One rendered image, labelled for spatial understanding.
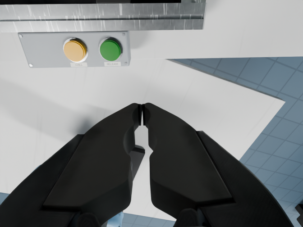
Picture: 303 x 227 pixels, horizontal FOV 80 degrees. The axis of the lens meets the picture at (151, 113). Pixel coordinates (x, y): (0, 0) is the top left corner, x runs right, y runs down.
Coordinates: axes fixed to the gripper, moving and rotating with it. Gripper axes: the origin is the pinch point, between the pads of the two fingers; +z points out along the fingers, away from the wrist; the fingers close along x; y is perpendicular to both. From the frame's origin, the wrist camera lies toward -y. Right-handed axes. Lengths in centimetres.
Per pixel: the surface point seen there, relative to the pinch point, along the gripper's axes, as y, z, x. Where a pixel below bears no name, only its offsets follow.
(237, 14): -4.3, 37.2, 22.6
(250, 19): -3.2, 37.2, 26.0
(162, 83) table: 13.0, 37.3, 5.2
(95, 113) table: 22.1, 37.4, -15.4
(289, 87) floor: 52, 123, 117
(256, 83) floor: 47, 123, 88
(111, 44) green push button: 0.2, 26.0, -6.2
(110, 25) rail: -3.0, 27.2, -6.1
